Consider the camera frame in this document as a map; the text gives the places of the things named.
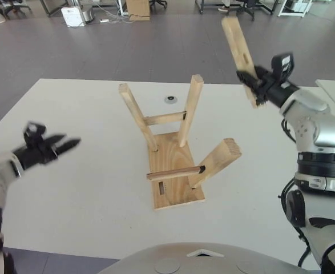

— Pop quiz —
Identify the wooden cross bar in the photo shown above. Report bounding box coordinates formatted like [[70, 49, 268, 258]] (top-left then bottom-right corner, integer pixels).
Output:
[[146, 164, 207, 182], [143, 111, 188, 126]]

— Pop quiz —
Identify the white box appliance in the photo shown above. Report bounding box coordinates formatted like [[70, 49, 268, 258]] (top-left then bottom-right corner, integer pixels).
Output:
[[60, 6, 94, 27]]

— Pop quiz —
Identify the wooden seat board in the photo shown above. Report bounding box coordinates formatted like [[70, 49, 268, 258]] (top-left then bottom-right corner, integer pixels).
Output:
[[147, 131, 207, 212]]

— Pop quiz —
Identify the black office chair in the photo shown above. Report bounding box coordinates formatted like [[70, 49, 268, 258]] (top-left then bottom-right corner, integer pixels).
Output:
[[1, 0, 33, 15], [235, 0, 274, 21]]

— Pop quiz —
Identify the cardboard box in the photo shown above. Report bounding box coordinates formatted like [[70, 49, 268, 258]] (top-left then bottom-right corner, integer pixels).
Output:
[[126, 0, 151, 22]]

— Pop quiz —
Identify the black cable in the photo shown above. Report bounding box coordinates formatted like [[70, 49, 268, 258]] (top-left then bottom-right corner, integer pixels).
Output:
[[277, 182, 312, 268]]

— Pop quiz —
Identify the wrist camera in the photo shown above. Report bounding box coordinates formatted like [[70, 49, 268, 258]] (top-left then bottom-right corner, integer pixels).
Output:
[[271, 51, 296, 87], [23, 121, 47, 147]]

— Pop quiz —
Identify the robot body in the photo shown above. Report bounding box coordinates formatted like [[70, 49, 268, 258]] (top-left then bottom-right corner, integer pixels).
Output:
[[97, 242, 325, 274]]

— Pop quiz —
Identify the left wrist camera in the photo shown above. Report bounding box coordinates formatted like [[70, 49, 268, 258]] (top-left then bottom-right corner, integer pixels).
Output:
[[23, 121, 47, 147]]

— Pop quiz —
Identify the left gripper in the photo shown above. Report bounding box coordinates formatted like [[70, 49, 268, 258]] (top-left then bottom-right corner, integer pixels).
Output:
[[12, 133, 82, 172]]

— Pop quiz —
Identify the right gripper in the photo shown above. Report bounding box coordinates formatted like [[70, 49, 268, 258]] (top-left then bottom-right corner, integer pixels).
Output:
[[235, 65, 300, 109]]

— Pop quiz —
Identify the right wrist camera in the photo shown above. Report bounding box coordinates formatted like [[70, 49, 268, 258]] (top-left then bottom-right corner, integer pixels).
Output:
[[271, 51, 296, 87]]

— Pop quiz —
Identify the wooden leg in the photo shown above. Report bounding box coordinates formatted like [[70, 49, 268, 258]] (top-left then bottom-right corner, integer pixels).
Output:
[[118, 83, 159, 152], [221, 16, 267, 109], [179, 74, 204, 148], [188, 138, 243, 190]]

